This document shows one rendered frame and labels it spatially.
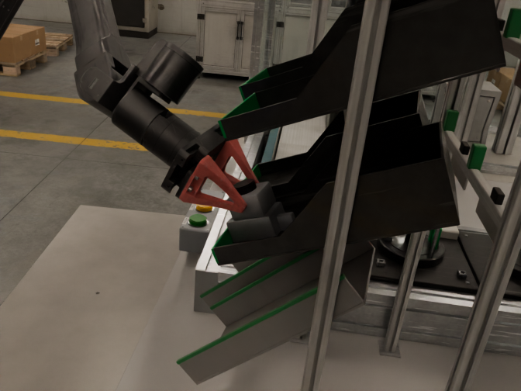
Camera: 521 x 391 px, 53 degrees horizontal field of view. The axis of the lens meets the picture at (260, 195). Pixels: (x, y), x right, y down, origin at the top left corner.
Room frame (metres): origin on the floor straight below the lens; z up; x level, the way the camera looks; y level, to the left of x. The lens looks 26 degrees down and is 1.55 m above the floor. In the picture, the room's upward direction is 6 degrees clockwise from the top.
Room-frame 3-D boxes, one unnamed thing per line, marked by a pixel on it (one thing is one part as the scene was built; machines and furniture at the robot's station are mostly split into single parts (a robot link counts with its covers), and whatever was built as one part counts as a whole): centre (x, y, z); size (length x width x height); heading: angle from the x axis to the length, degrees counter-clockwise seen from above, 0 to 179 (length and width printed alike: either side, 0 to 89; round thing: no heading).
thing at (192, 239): (1.10, 0.13, 0.93); 0.21 x 0.07 x 0.06; 176
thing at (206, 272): (1.29, 0.05, 0.91); 0.89 x 0.06 x 0.11; 176
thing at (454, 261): (0.99, -0.33, 1.01); 0.24 x 0.24 x 0.13; 86
